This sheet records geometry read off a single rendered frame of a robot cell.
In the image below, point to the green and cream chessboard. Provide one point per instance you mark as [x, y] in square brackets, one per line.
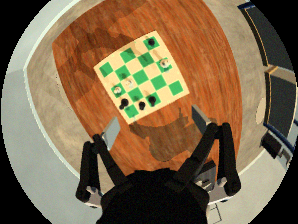
[140, 62]

